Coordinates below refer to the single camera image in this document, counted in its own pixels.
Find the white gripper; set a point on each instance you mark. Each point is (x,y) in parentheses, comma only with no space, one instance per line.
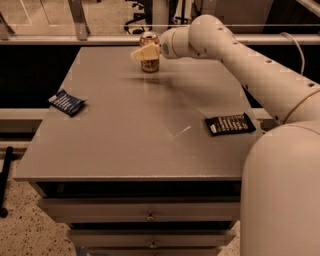
(165,44)

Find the orange soda can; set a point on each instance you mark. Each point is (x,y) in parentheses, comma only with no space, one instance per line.
(151,65)

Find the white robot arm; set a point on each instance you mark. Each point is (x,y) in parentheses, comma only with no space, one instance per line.
(280,191)

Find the black rxbar chocolate wrapper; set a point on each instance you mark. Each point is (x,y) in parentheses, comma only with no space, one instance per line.
(229,125)

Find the black office chair base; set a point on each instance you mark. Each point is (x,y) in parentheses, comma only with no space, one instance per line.
(142,21)

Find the metal railing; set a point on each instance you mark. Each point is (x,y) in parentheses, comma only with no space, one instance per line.
(101,22)

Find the blue snack bar wrapper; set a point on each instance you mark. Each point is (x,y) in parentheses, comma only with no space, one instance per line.
(66,103)

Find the grey drawer cabinet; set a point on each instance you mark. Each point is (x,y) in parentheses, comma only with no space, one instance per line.
(142,136)

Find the top grey drawer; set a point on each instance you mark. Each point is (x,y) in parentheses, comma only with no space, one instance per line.
(125,211)

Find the grey drawer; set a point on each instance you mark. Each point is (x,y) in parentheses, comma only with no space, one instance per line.
(125,211)
(151,239)

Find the black stand leg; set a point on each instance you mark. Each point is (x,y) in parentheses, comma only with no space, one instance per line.
(3,179)

